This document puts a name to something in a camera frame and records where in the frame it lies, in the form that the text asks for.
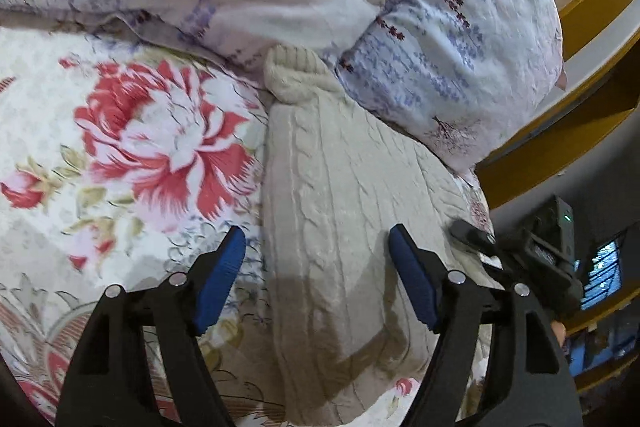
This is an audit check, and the floral bed sheet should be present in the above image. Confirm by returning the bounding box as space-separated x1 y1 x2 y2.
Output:
0 27 493 427

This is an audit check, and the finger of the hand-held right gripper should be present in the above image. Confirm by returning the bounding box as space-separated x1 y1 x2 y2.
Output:
449 219 501 258

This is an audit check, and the beige cable-knit sweater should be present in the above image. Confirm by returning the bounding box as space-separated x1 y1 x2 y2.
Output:
262 46 493 425

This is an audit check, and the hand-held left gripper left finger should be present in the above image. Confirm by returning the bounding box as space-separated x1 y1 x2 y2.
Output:
55 226 247 427

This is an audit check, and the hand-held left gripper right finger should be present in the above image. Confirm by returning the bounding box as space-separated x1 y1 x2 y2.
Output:
389 223 583 427

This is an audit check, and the barred window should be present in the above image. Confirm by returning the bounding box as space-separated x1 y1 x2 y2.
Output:
580 232 626 310

